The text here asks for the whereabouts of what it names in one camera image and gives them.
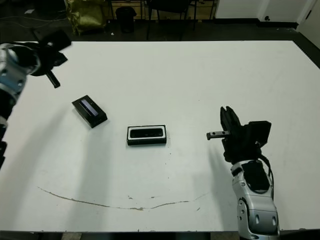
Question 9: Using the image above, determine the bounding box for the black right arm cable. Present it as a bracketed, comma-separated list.
[258, 151, 275, 201]

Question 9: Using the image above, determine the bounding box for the black waste bin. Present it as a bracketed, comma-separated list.
[114, 6, 137, 35]

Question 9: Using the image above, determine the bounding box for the black box base white insert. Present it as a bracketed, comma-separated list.
[126, 123, 168, 147]

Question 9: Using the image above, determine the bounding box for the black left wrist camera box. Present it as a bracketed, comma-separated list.
[39, 29, 74, 52]

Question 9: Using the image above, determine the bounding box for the yellow-green bag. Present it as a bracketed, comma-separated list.
[64, 0, 108, 37]

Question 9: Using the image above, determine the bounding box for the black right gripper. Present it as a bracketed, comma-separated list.
[206, 106, 262, 165]

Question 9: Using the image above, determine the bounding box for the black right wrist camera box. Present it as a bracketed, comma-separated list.
[247, 120, 273, 149]

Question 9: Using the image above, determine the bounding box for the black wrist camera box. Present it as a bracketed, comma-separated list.
[39, 29, 74, 52]
[247, 120, 273, 149]

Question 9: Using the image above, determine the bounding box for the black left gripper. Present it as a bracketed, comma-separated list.
[31, 27, 69, 89]

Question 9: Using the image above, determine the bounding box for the white door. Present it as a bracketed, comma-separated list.
[297, 0, 320, 51]

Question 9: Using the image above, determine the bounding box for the black box lid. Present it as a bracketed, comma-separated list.
[71, 94, 109, 129]

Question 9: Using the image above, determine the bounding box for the black mesh office chair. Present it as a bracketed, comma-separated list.
[145, 0, 198, 41]

